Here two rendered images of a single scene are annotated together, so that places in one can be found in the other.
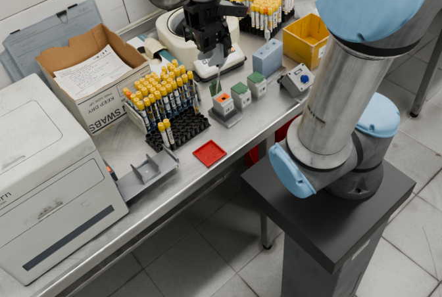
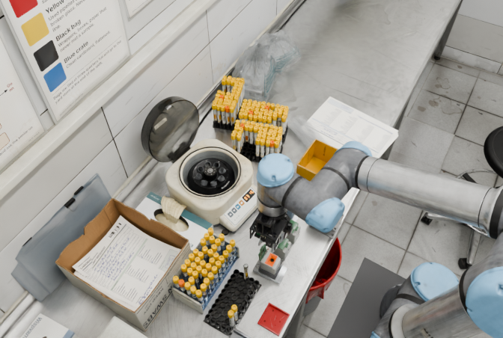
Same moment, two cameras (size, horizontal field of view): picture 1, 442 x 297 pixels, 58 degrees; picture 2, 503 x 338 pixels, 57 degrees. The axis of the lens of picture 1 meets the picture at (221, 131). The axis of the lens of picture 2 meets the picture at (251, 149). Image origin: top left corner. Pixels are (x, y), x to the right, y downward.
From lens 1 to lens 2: 62 cm
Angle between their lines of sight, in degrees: 16
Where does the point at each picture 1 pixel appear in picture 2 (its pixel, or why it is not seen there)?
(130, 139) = (187, 323)
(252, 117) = (297, 266)
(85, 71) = (107, 255)
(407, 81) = not seen: hidden behind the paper
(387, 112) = (452, 283)
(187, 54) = (215, 213)
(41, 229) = not seen: outside the picture
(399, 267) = not seen: hidden behind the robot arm
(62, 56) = (79, 246)
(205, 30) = (276, 233)
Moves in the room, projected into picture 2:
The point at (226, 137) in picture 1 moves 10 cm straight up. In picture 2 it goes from (281, 295) to (283, 281)
